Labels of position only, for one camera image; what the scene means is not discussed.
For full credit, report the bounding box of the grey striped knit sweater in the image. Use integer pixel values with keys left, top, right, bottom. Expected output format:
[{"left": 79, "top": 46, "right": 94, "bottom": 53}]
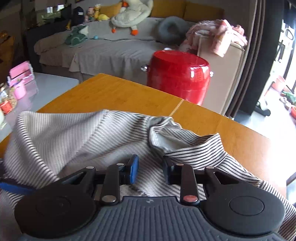
[{"left": 0, "top": 109, "right": 296, "bottom": 241}]

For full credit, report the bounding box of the pink clothes pile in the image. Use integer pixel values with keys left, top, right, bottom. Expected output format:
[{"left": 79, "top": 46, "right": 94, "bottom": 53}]
[{"left": 179, "top": 19, "right": 247, "bottom": 57}]

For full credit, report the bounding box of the red round stool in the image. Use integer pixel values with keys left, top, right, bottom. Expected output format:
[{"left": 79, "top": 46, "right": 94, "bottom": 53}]
[{"left": 141, "top": 50, "right": 213, "bottom": 105}]

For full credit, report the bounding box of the pink storage box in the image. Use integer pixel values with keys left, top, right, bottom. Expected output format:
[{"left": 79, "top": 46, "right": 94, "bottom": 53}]
[{"left": 7, "top": 61, "right": 35, "bottom": 87}]

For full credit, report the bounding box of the grey covered sofa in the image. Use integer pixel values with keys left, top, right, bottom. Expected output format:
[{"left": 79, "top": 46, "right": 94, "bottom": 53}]
[{"left": 34, "top": 17, "right": 182, "bottom": 85}]

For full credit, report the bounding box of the grey neck pillow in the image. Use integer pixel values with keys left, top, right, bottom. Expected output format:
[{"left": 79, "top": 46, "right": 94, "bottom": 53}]
[{"left": 156, "top": 16, "right": 190, "bottom": 45}]

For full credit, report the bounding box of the green dinosaur plush toy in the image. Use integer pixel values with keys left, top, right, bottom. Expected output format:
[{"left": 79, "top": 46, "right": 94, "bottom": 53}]
[{"left": 65, "top": 25, "right": 88, "bottom": 46}]

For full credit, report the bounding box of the white goose plush toy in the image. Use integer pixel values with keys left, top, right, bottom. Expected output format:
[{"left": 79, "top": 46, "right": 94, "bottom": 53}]
[{"left": 111, "top": 0, "right": 154, "bottom": 36}]

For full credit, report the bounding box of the yellow plush toy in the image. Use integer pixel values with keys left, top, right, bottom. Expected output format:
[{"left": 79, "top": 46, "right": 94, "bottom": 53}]
[{"left": 84, "top": 4, "right": 110, "bottom": 23}]

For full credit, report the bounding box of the dark curtain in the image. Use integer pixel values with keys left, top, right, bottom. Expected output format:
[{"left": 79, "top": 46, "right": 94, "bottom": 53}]
[{"left": 225, "top": 1, "right": 285, "bottom": 118}]

